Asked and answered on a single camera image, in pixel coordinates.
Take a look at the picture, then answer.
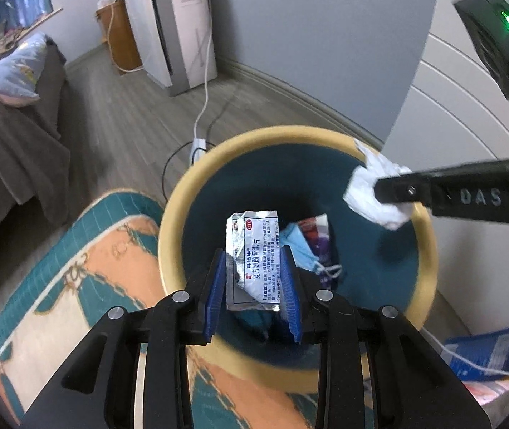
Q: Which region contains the yellow bin with teal inside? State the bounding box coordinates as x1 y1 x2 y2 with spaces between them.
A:
158 125 439 393

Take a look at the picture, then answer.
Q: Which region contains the white air purifier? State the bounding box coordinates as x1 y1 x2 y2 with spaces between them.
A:
121 0 217 98

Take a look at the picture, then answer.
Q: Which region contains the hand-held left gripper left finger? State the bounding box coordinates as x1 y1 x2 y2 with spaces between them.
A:
24 248 229 429

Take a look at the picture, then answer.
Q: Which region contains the silver medicine sachet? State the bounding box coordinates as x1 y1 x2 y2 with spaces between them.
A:
225 209 282 311

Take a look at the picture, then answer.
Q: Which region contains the blue cardboard box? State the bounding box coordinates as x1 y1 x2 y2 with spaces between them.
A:
442 324 509 378

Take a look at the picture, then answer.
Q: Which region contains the blue face mask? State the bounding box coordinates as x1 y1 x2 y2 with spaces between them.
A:
279 224 342 291

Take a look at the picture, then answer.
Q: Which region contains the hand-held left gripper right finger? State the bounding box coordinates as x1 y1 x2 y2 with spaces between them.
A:
280 246 490 429

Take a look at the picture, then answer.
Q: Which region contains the purple spray bottle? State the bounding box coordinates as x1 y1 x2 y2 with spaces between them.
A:
312 232 340 287

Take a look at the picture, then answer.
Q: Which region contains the teal orange patterned cushion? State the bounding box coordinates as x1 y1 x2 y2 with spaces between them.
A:
0 188 327 429

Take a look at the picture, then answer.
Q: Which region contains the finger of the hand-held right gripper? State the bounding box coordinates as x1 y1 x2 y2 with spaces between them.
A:
377 157 509 225

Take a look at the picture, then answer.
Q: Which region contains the pink white packet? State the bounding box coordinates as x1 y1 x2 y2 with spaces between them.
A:
464 373 509 408

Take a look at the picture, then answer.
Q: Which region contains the red white paper packaging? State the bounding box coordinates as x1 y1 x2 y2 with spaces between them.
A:
297 214 330 237

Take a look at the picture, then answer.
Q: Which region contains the white tissue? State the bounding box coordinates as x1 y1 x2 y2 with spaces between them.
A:
343 138 416 232

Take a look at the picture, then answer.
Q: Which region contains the thin white cord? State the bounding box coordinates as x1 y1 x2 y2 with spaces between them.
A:
420 328 509 378

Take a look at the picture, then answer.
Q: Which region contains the light blue floral quilt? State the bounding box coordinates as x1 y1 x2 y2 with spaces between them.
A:
0 31 49 112

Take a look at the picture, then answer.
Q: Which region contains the white cable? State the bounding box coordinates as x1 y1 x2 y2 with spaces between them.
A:
106 0 148 75
192 0 217 144

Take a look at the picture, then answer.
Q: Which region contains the white power strip with cable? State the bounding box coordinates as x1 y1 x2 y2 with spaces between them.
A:
162 94 237 206

